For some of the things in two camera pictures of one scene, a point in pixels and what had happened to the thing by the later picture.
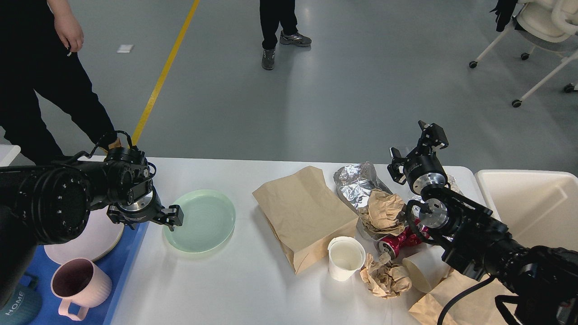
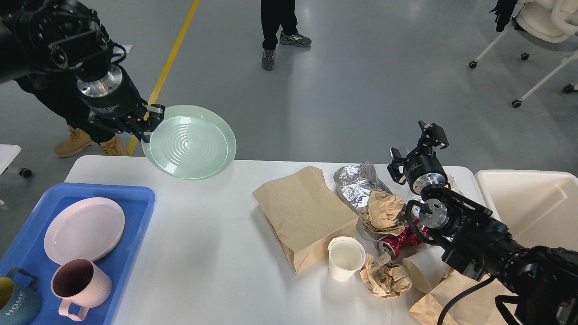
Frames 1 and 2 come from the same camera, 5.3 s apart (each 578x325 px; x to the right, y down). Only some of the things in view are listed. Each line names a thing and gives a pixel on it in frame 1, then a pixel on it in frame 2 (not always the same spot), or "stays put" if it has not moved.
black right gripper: (422, 168) stays put
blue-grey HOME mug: (24, 304) stays put
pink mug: (80, 281) stays put
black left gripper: (143, 210) → (109, 90)
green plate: (209, 220) → (191, 142)
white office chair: (549, 25) stays put
